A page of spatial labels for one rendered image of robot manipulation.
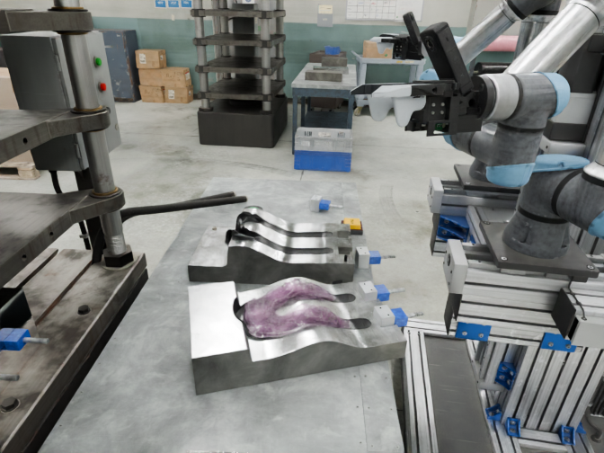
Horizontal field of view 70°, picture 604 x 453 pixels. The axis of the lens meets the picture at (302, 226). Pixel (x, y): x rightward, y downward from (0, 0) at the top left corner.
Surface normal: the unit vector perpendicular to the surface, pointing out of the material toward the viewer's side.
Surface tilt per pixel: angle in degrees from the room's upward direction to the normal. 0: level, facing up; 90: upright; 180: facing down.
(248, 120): 90
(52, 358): 0
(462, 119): 82
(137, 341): 0
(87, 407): 0
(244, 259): 90
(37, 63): 90
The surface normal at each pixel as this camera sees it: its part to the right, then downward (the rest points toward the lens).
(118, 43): -0.07, 0.46
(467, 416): 0.02, -0.89
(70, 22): 0.66, 0.36
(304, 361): 0.25, 0.45
